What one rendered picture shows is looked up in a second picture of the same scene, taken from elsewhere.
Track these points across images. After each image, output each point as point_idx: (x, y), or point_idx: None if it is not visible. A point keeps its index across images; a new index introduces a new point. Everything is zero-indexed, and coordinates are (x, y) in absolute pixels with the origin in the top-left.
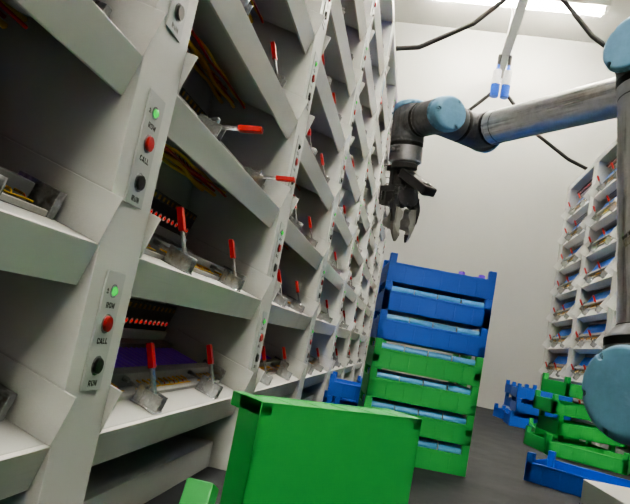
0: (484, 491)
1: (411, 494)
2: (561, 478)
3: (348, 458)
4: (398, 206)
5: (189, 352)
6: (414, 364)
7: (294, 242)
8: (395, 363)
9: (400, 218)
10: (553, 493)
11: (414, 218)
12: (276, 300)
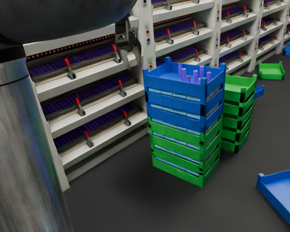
0: (190, 210)
1: (126, 218)
2: (272, 198)
3: None
4: (121, 49)
5: None
6: (167, 131)
7: (72, 87)
8: (159, 130)
9: (126, 56)
10: (256, 209)
11: (138, 52)
12: (79, 113)
